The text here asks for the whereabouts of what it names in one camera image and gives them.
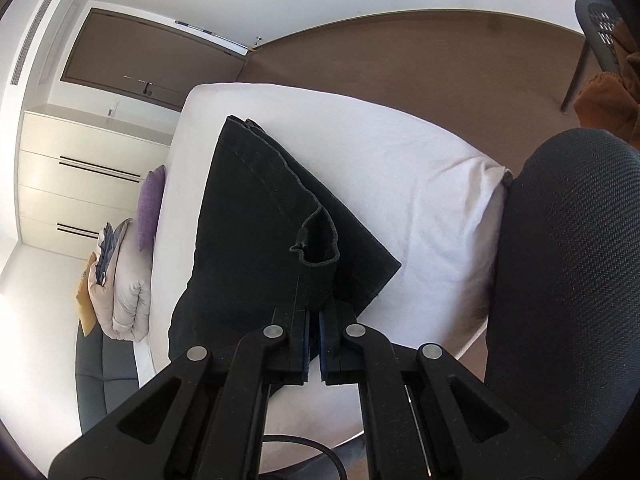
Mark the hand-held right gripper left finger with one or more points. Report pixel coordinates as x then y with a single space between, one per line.
302 345

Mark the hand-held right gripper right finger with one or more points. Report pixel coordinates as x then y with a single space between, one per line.
326 345

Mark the black denim pants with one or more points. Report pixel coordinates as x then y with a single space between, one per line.
250 235

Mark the folded beige duvet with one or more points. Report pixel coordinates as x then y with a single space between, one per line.
127 300

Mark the bed with white sheet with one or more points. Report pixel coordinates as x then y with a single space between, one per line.
400 170

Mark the grey padded headboard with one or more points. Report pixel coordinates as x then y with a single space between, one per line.
105 390

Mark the purple pillow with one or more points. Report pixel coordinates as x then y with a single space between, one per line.
150 205

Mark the folded blue-grey blanket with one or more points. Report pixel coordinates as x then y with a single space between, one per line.
106 255

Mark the yellow pillow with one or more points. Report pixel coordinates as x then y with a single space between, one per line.
85 300

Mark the cream wardrobe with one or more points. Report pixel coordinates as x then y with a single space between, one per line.
75 145

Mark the brown door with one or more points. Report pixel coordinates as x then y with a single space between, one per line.
140 55

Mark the white pole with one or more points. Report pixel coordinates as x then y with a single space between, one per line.
197 27

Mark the ceiling air vent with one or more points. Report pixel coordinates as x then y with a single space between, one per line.
31 40

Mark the wall light switch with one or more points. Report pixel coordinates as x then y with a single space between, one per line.
112 109

